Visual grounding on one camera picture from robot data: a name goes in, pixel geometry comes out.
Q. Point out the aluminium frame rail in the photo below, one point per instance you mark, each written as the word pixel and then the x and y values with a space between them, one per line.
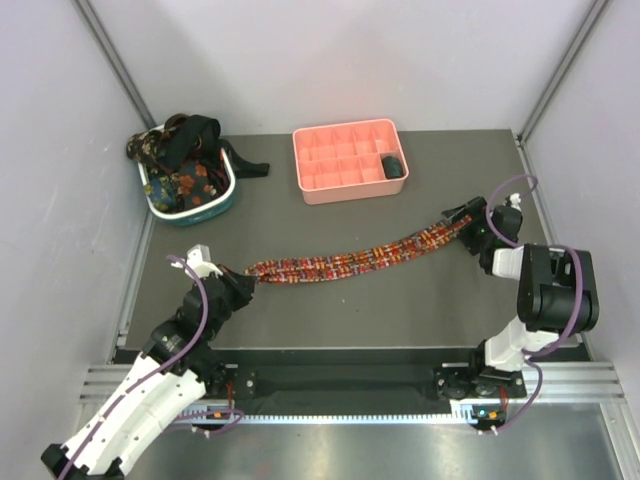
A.
pixel 559 381

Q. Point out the rolled dark leaf-pattern tie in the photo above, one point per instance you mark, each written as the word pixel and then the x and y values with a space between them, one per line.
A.
pixel 392 167

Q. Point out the blue tie with yellow flowers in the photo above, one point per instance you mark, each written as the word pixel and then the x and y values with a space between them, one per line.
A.
pixel 163 193

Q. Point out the black tie with orange flowers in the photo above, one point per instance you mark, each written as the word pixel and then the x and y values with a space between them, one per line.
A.
pixel 198 184

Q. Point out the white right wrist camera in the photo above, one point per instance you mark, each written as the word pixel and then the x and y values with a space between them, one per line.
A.
pixel 513 201

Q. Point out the pink compartment tray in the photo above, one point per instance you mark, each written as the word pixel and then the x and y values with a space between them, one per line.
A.
pixel 342 162

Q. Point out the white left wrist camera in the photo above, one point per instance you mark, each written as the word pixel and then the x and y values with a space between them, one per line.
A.
pixel 197 263

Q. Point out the dark tie with beige flowers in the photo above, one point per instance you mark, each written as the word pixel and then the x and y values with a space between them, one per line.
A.
pixel 148 148

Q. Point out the red multicolour checked tie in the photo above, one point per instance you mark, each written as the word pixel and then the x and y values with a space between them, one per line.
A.
pixel 335 267

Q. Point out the plain black tie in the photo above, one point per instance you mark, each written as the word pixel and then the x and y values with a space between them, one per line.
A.
pixel 198 138

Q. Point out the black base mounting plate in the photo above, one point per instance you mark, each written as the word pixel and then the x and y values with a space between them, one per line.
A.
pixel 344 382

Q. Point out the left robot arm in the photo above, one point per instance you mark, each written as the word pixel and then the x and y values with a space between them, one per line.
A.
pixel 176 367

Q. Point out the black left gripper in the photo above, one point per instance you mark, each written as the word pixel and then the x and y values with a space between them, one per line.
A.
pixel 243 285

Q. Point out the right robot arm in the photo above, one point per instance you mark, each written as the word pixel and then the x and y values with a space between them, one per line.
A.
pixel 556 298

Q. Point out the teal perforated plastic basket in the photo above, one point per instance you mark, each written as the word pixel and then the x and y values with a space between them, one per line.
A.
pixel 197 215

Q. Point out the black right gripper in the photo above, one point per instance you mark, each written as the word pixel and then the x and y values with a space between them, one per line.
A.
pixel 478 207

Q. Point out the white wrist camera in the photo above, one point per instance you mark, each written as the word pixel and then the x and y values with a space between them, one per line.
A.
pixel 197 263
pixel 513 201

